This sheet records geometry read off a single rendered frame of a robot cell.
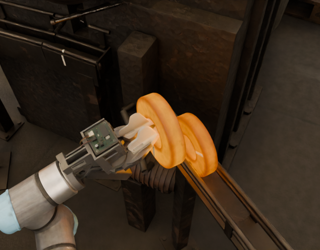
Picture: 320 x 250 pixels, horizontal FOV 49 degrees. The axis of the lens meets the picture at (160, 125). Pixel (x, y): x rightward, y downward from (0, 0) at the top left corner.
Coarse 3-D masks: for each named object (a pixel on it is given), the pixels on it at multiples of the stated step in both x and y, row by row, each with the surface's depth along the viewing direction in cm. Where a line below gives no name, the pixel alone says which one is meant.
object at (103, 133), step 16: (96, 128) 65; (112, 128) 68; (80, 144) 64; (96, 144) 63; (112, 144) 63; (64, 160) 63; (80, 160) 63; (96, 160) 62; (112, 160) 67; (80, 176) 67
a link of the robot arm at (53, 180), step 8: (56, 160) 67; (48, 168) 65; (56, 168) 64; (40, 176) 64; (48, 176) 64; (56, 176) 64; (64, 176) 64; (48, 184) 63; (56, 184) 63; (64, 184) 64; (48, 192) 63; (56, 192) 64; (64, 192) 64; (72, 192) 65; (56, 200) 65; (64, 200) 66
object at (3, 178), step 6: (0, 156) 165; (6, 156) 165; (0, 162) 163; (6, 162) 163; (0, 168) 161; (6, 168) 161; (0, 174) 159; (6, 174) 159; (0, 180) 158; (6, 180) 158; (0, 186) 156; (6, 186) 156
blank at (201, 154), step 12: (180, 120) 81; (192, 120) 79; (192, 132) 78; (204, 132) 78; (192, 144) 81; (204, 144) 77; (192, 156) 86; (204, 156) 77; (216, 156) 78; (204, 168) 80; (216, 168) 82
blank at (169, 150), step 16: (144, 96) 70; (160, 96) 68; (144, 112) 72; (160, 112) 65; (160, 128) 66; (176, 128) 65; (160, 144) 74; (176, 144) 66; (160, 160) 74; (176, 160) 68
